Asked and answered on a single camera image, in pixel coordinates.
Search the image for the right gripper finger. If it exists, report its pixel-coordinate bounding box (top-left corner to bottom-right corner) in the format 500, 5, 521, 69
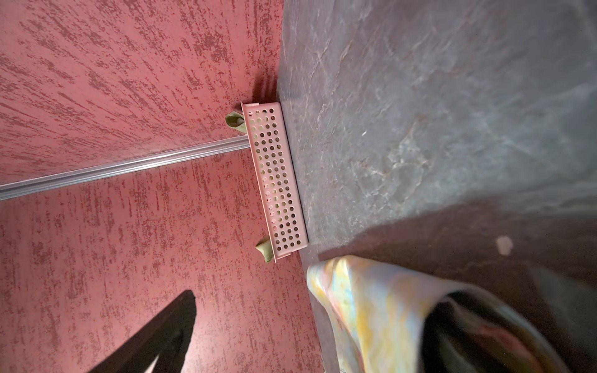
92, 290, 197, 372

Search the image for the pastel floral skirt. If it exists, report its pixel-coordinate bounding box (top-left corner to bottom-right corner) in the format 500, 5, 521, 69
307, 256, 567, 372

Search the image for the olive green garment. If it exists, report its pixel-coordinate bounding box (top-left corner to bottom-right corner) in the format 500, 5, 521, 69
225, 111, 274, 263

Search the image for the pink plastic basket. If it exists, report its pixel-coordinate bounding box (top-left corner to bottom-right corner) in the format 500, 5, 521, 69
241, 103, 309, 261

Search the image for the left aluminium corner post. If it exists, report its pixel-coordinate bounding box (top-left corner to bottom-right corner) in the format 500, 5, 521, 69
1, 135, 250, 200

